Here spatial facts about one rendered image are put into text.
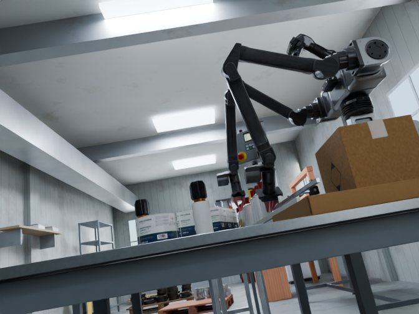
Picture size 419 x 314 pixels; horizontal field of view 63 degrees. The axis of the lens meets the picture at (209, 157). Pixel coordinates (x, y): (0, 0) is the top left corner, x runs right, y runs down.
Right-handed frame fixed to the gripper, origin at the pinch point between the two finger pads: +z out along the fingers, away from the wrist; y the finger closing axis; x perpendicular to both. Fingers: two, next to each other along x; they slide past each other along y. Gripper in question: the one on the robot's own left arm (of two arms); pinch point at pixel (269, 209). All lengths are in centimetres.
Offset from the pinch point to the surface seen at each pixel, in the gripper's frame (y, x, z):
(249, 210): 0.6, -36.8, 23.5
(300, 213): 12, 63, -41
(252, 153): -7, -55, -3
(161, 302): 104, -389, 438
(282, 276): -106, -288, 324
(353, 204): 3, 68, -44
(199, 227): 30.1, -17.2, 15.3
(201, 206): 27.5, -22.9, 7.5
